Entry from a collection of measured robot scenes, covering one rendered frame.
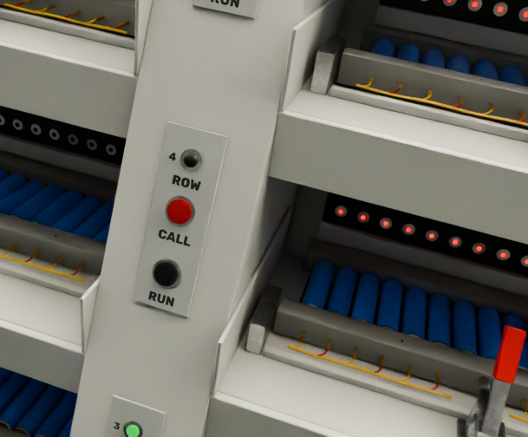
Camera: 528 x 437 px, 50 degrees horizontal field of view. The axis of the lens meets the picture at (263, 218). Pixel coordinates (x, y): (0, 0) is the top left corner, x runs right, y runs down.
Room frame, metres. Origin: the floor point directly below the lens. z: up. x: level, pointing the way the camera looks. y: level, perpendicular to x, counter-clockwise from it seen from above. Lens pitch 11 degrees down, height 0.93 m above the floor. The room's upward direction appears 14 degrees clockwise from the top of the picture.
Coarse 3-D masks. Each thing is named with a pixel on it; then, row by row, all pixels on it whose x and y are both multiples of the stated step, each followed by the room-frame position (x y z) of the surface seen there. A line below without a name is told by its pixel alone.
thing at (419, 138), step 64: (384, 0) 0.51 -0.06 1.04; (448, 0) 0.50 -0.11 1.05; (512, 0) 0.49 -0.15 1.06; (320, 64) 0.39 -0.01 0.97; (384, 64) 0.41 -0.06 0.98; (448, 64) 0.47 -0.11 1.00; (512, 64) 0.48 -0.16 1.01; (320, 128) 0.35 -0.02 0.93; (384, 128) 0.36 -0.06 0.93; (448, 128) 0.37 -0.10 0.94; (512, 128) 0.37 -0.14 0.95; (384, 192) 0.35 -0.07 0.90; (448, 192) 0.34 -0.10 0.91; (512, 192) 0.33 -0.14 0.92
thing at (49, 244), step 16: (0, 224) 0.45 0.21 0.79; (16, 224) 0.46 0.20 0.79; (32, 224) 0.46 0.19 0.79; (0, 240) 0.46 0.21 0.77; (16, 240) 0.45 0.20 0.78; (32, 240) 0.45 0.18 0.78; (48, 240) 0.45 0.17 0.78; (64, 240) 0.45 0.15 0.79; (80, 240) 0.45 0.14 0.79; (96, 240) 0.46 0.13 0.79; (0, 256) 0.44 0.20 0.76; (32, 256) 0.44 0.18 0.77; (48, 256) 0.45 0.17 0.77; (64, 256) 0.45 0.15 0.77; (80, 256) 0.44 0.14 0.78; (96, 256) 0.44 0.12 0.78; (96, 272) 0.45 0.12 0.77
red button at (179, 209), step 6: (174, 204) 0.36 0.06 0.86; (180, 204) 0.36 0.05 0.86; (186, 204) 0.36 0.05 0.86; (168, 210) 0.36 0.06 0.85; (174, 210) 0.36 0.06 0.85; (180, 210) 0.35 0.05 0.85; (186, 210) 0.35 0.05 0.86; (168, 216) 0.36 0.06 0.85; (174, 216) 0.36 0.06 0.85; (180, 216) 0.35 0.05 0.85; (186, 216) 0.35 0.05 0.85; (174, 222) 0.36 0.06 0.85; (180, 222) 0.36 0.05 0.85
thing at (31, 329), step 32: (64, 160) 0.56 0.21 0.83; (96, 160) 0.55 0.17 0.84; (0, 288) 0.42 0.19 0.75; (32, 288) 0.42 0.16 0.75; (96, 288) 0.37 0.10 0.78; (0, 320) 0.38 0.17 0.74; (32, 320) 0.39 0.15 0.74; (64, 320) 0.40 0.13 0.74; (0, 352) 0.39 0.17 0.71; (32, 352) 0.38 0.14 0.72; (64, 352) 0.37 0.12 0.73; (64, 384) 0.39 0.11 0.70
